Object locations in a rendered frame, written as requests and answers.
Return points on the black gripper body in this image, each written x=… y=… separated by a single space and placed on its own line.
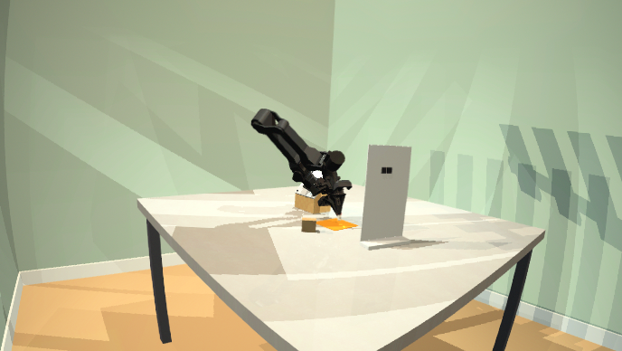
x=337 y=187

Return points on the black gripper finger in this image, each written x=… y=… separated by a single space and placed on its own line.
x=331 y=202
x=338 y=201

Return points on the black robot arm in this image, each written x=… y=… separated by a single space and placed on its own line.
x=301 y=157

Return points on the orange flat square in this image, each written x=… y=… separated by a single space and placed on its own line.
x=336 y=225

